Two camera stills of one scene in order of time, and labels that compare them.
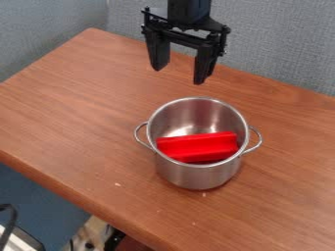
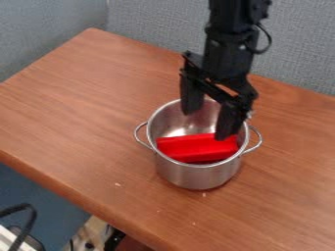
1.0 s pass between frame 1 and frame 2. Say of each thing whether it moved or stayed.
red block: stayed
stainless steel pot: stayed
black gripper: moved
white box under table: stayed
